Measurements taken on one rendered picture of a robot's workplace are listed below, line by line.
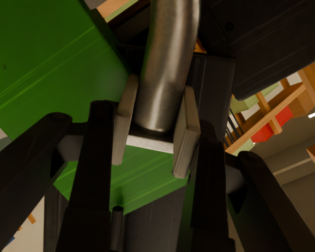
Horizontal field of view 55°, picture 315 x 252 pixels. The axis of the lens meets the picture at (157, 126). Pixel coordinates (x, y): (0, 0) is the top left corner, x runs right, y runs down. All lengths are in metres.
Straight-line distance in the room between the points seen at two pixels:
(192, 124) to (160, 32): 0.06
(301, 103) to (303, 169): 3.79
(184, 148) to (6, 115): 0.16
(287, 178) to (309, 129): 2.33
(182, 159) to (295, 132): 9.50
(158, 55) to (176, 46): 0.01
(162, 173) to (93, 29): 0.13
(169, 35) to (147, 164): 0.12
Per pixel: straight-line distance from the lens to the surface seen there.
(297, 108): 4.20
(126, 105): 0.16
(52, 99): 0.24
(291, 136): 9.67
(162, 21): 0.18
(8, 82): 0.25
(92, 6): 0.92
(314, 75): 1.02
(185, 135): 0.15
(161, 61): 0.18
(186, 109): 0.17
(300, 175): 7.82
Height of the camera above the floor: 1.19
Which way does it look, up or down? 6 degrees up
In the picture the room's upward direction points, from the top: 149 degrees clockwise
